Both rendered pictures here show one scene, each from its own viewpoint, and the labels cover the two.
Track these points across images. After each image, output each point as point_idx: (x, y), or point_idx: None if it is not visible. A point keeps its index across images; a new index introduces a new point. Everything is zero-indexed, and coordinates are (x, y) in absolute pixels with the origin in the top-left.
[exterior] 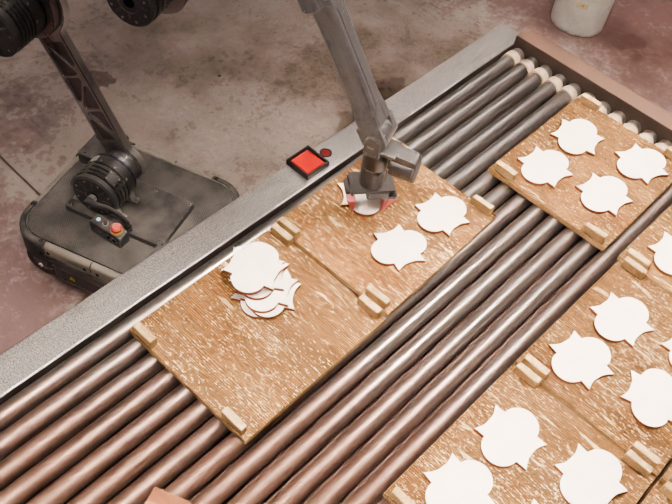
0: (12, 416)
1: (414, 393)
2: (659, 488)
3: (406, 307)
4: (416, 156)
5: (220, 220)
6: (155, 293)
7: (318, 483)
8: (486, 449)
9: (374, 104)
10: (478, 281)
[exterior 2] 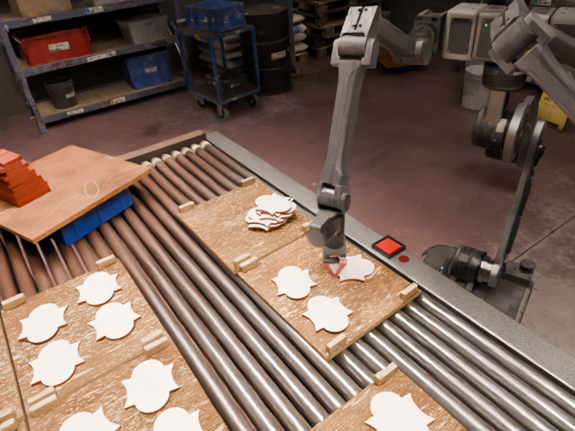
0: (224, 162)
1: (179, 288)
2: (17, 413)
3: (246, 291)
4: (317, 224)
5: None
6: (282, 192)
7: (145, 244)
8: (113, 304)
9: (328, 162)
10: (258, 336)
